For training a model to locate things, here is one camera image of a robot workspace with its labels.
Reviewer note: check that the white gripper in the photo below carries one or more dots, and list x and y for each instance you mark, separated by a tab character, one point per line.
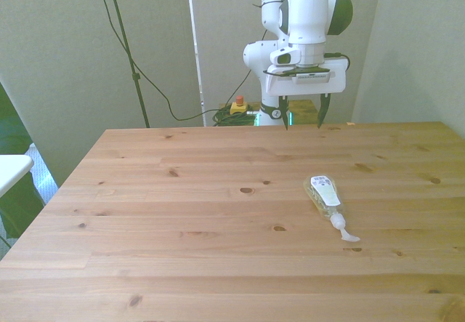
336	78

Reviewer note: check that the clear sanitizer pump bottle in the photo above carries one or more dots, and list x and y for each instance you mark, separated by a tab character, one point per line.
325	193

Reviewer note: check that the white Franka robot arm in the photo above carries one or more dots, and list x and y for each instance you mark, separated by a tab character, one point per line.
307	13

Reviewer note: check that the yellow emergency stop button box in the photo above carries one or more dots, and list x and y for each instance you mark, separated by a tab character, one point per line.
239	107

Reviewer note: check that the white side table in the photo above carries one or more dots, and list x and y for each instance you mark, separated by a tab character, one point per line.
12	171

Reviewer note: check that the dark green chair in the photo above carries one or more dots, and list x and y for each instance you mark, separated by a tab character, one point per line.
14	205

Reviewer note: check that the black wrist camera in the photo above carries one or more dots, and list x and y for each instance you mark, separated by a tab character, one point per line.
309	72

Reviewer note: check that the white vertical wall strip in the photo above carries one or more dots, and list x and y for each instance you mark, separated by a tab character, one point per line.
196	46

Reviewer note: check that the dark thin camera stand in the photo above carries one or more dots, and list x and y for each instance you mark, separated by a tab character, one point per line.
125	46

